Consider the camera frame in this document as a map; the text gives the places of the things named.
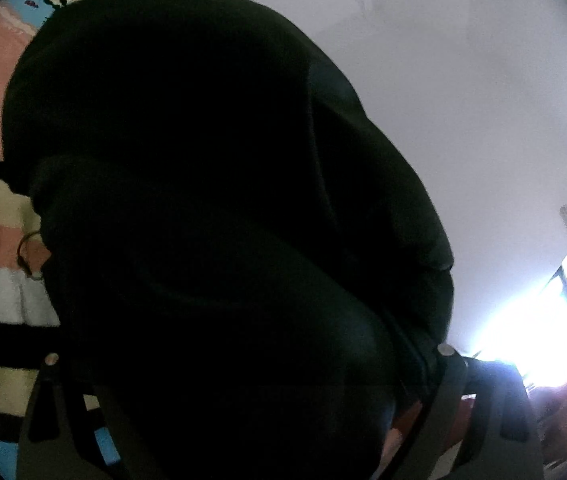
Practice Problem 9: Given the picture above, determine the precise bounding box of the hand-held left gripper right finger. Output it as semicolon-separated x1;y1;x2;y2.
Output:
378;344;545;480

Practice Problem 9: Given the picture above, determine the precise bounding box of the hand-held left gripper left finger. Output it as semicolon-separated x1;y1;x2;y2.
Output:
18;352;130;480

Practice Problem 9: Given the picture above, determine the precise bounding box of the large black garment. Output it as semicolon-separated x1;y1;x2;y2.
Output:
1;0;457;480

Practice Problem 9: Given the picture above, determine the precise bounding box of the bright window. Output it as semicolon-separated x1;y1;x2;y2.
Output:
468;250;567;387

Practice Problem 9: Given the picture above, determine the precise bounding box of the thin cord loop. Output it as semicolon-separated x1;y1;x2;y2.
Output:
16;230;48;282

